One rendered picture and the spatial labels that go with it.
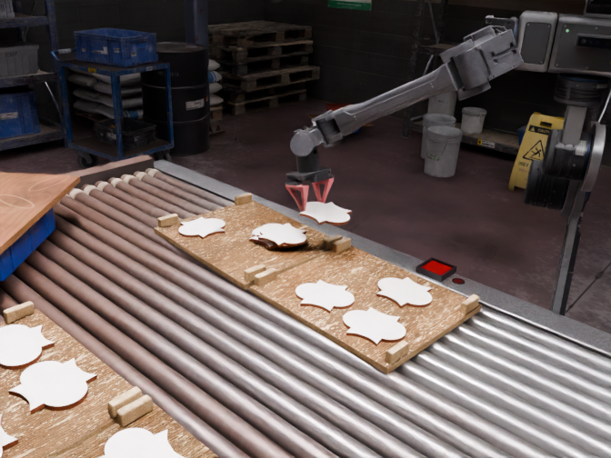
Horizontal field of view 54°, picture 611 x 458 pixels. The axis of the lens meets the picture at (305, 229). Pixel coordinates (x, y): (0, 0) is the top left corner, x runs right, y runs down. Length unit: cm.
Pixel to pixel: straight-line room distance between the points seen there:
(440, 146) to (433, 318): 377
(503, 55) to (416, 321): 58
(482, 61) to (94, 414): 100
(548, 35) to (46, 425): 154
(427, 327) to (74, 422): 71
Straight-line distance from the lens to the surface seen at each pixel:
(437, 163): 510
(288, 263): 152
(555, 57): 186
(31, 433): 110
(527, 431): 116
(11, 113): 563
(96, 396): 114
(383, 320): 131
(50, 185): 180
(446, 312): 139
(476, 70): 132
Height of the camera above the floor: 165
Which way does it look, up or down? 25 degrees down
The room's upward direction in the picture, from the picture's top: 3 degrees clockwise
